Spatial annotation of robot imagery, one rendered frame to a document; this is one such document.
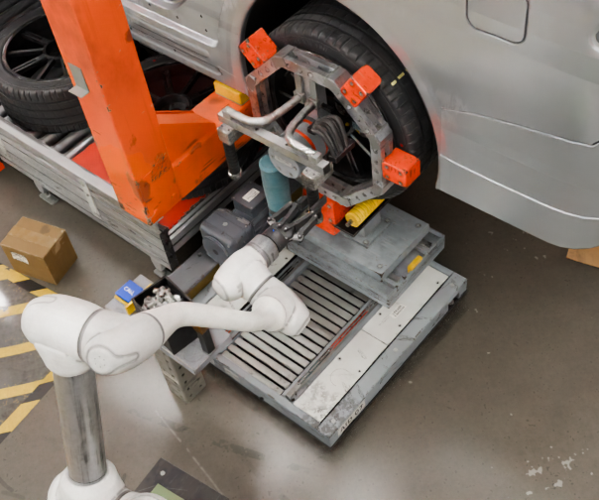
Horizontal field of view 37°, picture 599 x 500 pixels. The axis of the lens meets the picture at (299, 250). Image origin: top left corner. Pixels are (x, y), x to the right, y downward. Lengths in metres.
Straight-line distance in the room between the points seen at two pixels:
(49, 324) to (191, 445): 1.21
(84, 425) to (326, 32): 1.30
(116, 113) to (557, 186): 1.32
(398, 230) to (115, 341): 1.61
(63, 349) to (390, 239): 1.58
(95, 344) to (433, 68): 1.16
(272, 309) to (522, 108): 0.84
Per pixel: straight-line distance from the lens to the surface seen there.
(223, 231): 3.24
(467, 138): 2.59
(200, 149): 3.18
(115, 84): 2.78
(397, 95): 2.66
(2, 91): 4.04
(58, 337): 2.14
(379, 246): 3.35
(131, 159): 2.95
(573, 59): 2.23
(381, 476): 3.10
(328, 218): 3.11
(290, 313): 2.47
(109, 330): 2.07
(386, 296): 3.28
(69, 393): 2.27
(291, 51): 2.76
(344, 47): 2.67
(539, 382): 3.30
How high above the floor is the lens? 2.79
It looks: 50 degrees down
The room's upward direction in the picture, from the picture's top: 10 degrees counter-clockwise
